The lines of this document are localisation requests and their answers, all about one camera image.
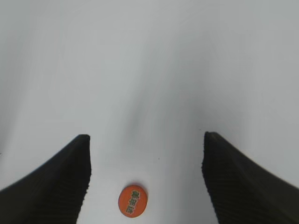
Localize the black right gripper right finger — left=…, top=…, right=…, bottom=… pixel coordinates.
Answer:
left=201, top=132, right=299, bottom=224

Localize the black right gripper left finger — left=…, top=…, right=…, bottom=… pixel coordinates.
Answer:
left=0, top=134, right=92, bottom=224

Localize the orange bottle cap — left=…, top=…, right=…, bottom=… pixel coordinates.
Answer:
left=118, top=184, right=148, bottom=218

